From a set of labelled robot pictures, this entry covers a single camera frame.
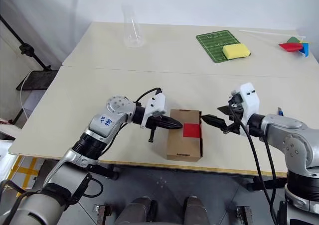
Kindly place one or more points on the red tape patch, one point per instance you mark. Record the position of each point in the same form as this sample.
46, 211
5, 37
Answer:
192, 130

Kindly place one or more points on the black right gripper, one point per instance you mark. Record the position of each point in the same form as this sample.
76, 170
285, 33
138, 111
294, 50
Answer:
234, 129

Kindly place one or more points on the black stand base plate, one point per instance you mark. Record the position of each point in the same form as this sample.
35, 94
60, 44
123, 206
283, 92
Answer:
37, 79

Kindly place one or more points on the colourful pinwheel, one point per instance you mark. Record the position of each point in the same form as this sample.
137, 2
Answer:
289, 47

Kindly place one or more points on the white rod in flask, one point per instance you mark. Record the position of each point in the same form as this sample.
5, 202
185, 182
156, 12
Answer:
135, 31

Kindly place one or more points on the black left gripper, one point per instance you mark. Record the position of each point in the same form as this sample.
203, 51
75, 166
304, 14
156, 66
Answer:
155, 123

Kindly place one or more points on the green soccer field mat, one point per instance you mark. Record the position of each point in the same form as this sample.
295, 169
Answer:
211, 43

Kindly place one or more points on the black stand pole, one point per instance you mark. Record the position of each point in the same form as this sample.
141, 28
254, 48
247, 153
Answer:
25, 48

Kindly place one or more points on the dark grey rounded shape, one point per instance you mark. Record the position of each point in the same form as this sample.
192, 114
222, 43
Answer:
195, 210
137, 210

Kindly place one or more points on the metal floor bracket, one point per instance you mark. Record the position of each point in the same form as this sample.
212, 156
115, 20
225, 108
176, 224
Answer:
243, 215
102, 213

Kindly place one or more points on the clear glass flask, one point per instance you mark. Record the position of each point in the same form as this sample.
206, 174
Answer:
133, 42

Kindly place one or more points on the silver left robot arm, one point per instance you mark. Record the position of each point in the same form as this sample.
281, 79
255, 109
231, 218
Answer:
99, 125

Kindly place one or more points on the yellow sponge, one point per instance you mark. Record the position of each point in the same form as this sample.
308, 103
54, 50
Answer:
235, 50

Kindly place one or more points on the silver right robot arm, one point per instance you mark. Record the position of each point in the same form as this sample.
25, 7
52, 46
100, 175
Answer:
294, 135

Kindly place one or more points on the brown cardboard box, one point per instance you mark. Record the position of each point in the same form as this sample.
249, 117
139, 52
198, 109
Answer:
179, 145

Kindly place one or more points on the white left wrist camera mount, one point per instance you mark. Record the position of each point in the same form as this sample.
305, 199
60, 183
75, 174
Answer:
157, 103

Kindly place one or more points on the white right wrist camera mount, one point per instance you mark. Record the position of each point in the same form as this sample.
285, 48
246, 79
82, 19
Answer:
250, 100

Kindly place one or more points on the yellow floor tape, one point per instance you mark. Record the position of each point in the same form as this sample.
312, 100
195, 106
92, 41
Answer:
27, 171

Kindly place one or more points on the black table foot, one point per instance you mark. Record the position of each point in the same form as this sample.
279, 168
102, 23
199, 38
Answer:
266, 184
109, 172

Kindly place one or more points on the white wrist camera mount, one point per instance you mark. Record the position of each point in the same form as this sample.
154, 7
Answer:
157, 103
250, 100

